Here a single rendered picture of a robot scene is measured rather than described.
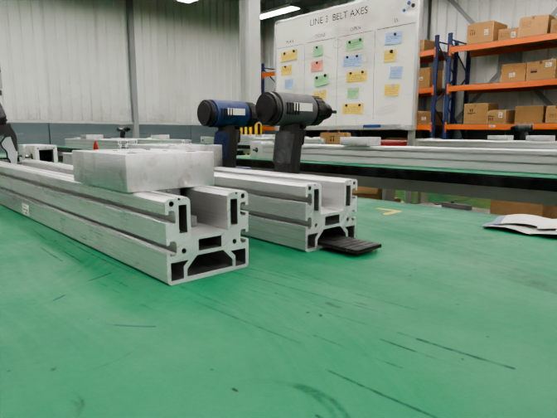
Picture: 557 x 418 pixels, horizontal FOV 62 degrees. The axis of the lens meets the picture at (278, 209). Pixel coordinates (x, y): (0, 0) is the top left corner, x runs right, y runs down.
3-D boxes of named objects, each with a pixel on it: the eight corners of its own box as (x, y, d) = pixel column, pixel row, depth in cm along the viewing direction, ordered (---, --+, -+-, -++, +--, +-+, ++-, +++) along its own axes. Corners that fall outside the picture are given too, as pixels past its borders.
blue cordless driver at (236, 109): (196, 197, 106) (192, 99, 102) (259, 190, 120) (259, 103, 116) (215, 201, 101) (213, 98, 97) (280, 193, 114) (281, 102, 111)
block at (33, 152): (21, 167, 199) (19, 145, 197) (49, 166, 207) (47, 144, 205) (30, 168, 192) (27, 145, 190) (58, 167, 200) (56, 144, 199)
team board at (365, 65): (259, 230, 449) (258, 17, 417) (296, 222, 483) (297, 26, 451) (393, 260, 341) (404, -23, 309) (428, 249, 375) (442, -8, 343)
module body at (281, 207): (76, 191, 116) (75, 157, 115) (115, 189, 123) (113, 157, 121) (305, 252, 58) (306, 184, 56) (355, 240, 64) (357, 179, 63)
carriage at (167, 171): (75, 201, 61) (71, 149, 59) (152, 194, 68) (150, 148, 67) (128, 218, 49) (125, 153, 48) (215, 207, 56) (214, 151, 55)
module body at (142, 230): (-11, 199, 103) (-15, 161, 102) (37, 195, 110) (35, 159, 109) (167, 286, 45) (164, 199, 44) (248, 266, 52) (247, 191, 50)
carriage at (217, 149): (129, 178, 91) (128, 143, 90) (179, 175, 99) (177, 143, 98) (170, 185, 80) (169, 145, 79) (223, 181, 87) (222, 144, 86)
